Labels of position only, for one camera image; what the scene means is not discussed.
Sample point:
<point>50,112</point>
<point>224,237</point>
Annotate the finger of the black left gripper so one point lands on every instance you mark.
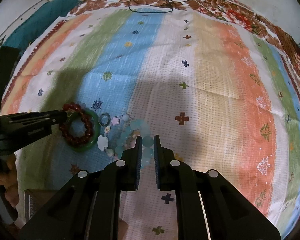
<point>32,132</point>
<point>54,117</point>

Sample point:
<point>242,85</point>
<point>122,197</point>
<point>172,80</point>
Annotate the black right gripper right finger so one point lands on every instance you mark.
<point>208,205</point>

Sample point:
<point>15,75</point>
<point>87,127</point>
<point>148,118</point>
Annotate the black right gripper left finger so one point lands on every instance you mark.
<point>87,206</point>

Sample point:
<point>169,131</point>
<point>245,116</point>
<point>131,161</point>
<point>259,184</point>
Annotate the green jade bangle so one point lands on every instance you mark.
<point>92,130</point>

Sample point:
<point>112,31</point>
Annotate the metal jewelry tin box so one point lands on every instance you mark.
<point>34,200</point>

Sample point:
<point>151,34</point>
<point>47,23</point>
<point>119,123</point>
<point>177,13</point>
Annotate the person's left hand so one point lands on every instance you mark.
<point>9,181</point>

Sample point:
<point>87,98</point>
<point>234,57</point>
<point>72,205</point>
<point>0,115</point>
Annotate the teal pillow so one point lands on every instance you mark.
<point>38,22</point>

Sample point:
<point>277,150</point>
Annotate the striped colourful woven cloth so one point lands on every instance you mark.
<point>217,95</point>

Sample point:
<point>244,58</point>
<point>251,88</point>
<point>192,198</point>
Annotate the floral red brown bedsheet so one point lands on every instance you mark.
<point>231,11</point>

